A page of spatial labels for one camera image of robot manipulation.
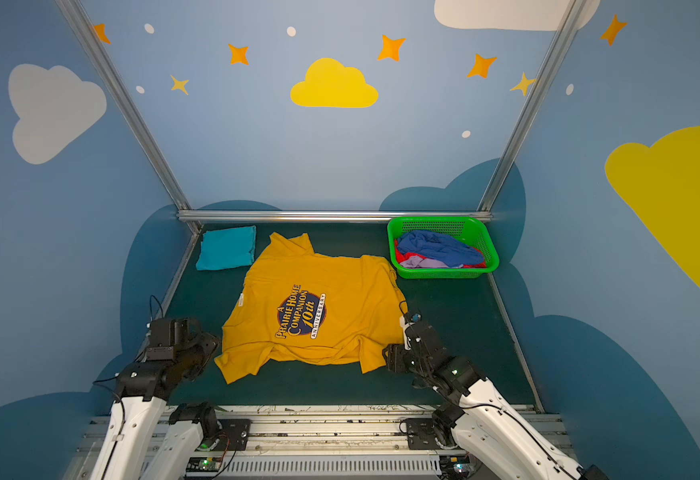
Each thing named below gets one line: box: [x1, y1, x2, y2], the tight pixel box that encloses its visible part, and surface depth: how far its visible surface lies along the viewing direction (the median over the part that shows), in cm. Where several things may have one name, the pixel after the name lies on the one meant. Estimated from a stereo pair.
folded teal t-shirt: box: [196, 225, 257, 271], surface depth 116 cm
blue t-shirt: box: [397, 230, 485, 267], surface depth 106 cm
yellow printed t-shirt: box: [214, 232, 409, 384], surface depth 100 cm
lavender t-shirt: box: [400, 256, 450, 269], surface depth 103 cm
